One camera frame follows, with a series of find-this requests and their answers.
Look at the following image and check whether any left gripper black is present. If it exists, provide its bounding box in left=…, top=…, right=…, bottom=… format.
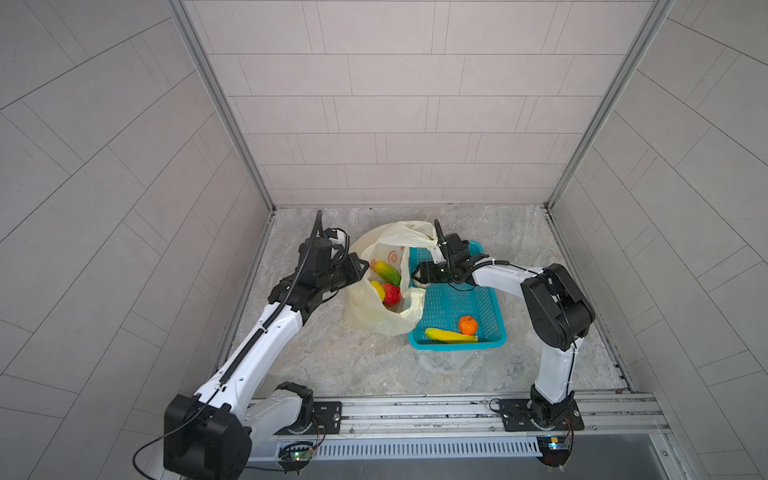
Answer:
left=313, top=253, right=370, bottom=295

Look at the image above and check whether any green papaya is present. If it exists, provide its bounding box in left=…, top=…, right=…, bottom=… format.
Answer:
left=373, top=261, right=402, bottom=286

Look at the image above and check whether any cream plastic bag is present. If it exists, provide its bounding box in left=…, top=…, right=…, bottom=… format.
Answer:
left=344, top=221, right=437, bottom=336

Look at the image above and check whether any red apple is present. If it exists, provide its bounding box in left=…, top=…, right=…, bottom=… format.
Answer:
left=383, top=283, right=402, bottom=307

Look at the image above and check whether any orange tangerine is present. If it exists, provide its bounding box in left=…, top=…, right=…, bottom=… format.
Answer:
left=458, top=315, right=479, bottom=336

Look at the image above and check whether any yellow banana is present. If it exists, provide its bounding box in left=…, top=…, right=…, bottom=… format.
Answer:
left=424, top=327, right=478, bottom=344

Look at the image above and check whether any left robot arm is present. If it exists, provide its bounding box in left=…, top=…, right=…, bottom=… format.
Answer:
left=162, top=227, right=368, bottom=479

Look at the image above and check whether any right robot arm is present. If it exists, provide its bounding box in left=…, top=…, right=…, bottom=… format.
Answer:
left=410, top=231, right=595, bottom=431

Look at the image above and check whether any teal plastic basket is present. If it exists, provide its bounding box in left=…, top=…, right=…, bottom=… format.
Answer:
left=407, top=240, right=508, bottom=352

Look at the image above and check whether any left circuit board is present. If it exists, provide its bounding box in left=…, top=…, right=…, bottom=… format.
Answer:
left=277, top=441, right=315, bottom=472

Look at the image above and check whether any circuit board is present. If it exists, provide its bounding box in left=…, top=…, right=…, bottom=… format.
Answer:
left=277, top=441, right=315, bottom=472
left=536, top=436, right=572, bottom=468

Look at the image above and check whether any right circuit board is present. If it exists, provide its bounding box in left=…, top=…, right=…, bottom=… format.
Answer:
left=536, top=436, right=572, bottom=468

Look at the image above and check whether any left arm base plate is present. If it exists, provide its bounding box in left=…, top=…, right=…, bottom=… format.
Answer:
left=277, top=401, right=343, bottom=435

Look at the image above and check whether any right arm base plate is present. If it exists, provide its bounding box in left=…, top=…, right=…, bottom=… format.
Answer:
left=489, top=395, right=585, bottom=432

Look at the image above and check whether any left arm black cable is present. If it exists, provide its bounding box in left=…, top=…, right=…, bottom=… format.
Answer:
left=132, top=389, right=211, bottom=480

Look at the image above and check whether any aluminium mounting rail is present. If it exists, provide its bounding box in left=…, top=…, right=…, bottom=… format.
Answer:
left=314, top=390, right=671, bottom=440

